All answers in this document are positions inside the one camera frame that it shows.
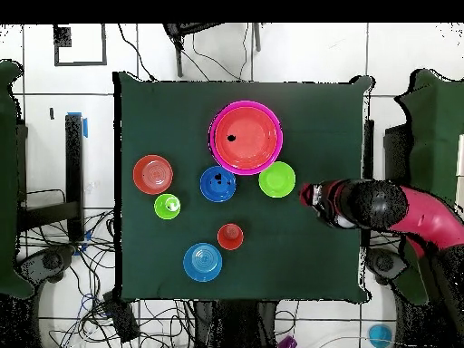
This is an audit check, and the large orange bowl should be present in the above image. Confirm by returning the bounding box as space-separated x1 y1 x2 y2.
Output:
214 105 279 170

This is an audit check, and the large pink bowl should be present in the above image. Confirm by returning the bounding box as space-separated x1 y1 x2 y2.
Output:
208 100 285 176

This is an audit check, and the green bowl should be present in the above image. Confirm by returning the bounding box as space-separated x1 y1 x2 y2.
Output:
258 160 297 199

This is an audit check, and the orange cup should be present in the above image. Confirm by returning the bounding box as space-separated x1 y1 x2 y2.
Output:
217 222 245 251

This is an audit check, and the dark blue bowl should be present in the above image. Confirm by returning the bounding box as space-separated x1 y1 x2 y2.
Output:
199 165 237 203

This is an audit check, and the small light blue bowl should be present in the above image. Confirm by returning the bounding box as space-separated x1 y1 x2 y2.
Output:
182 242 223 283

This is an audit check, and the green cloth on side table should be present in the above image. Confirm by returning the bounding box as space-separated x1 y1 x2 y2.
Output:
392 68 464 306
0 59 35 300

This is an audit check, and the green cup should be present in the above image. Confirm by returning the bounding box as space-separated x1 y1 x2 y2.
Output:
153 193 182 221

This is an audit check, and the dark green table cloth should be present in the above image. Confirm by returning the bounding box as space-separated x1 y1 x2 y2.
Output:
112 71 374 303

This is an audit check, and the small orange bowl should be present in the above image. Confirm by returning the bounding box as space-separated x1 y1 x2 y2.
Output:
132 154 174 196

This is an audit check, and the blue cup on floor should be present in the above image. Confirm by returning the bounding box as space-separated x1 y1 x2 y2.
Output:
368 324 394 348

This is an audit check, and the black power strip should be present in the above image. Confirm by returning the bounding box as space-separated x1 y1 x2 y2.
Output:
102 290 141 343

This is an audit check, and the black table frame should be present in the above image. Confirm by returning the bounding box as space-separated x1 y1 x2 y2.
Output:
15 111 89 243
362 119 412 182

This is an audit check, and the grey pedestal foot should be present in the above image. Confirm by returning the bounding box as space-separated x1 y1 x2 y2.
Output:
14 245 77 285
365 247 409 285

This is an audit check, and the cable tangle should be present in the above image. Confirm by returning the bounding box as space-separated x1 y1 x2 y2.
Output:
17 208 197 348

